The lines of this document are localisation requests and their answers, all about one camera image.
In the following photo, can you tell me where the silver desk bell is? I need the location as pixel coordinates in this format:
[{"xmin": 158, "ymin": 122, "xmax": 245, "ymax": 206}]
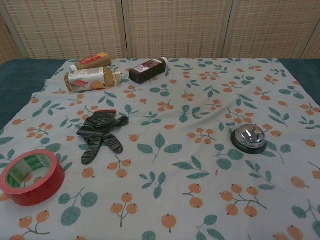
[{"xmin": 230, "ymin": 123, "xmax": 268, "ymax": 154}]

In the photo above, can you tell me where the dark purple juice bottle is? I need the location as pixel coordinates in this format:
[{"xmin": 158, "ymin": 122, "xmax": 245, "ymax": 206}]
[{"xmin": 128, "ymin": 56, "xmax": 169, "ymax": 84}]

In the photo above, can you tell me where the floral orange fruit tablecloth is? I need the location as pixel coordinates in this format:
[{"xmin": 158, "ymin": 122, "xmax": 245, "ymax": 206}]
[{"xmin": 0, "ymin": 57, "xmax": 320, "ymax": 240}]

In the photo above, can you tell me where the grey striped knit glove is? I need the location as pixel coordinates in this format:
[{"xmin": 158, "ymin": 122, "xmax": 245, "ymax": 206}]
[{"xmin": 76, "ymin": 109, "xmax": 130, "ymax": 166}]

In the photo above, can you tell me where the clear yellow juice bottle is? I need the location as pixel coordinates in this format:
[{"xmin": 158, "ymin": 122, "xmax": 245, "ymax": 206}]
[{"xmin": 64, "ymin": 66, "xmax": 123, "ymax": 93}]

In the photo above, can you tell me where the brown drink bottle red label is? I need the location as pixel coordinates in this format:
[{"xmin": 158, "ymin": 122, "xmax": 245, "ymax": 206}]
[{"xmin": 68, "ymin": 51, "xmax": 113, "ymax": 71}]

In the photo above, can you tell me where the woven bamboo folding screen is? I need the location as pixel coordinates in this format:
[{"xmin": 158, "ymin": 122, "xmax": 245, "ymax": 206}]
[{"xmin": 0, "ymin": 0, "xmax": 320, "ymax": 65}]

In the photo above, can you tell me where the red adhesive tape roll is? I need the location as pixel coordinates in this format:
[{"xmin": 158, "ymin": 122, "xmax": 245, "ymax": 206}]
[{"xmin": 0, "ymin": 150, "xmax": 66, "ymax": 207}]

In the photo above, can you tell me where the teal table cover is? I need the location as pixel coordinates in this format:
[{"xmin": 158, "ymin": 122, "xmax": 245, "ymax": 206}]
[{"xmin": 0, "ymin": 58, "xmax": 66, "ymax": 132}]

